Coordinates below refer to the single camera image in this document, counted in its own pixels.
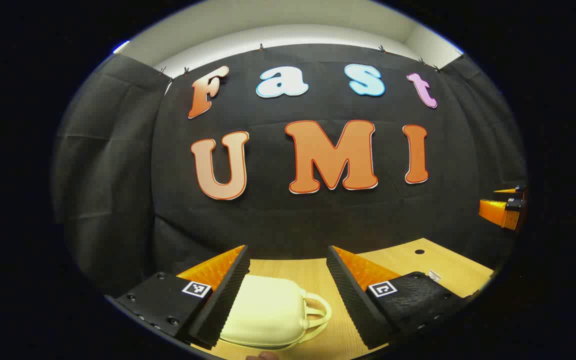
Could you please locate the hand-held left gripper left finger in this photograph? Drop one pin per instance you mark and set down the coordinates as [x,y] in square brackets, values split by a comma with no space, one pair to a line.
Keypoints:
[228,295]

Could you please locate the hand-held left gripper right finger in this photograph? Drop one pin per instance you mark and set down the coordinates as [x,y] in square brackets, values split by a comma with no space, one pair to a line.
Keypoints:
[350,300]

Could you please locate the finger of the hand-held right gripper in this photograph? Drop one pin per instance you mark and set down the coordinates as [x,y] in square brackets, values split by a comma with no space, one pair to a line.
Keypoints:
[510,190]
[498,212]

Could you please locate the pale yellow suitcase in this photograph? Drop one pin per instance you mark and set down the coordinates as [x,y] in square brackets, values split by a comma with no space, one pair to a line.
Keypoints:
[268,310]

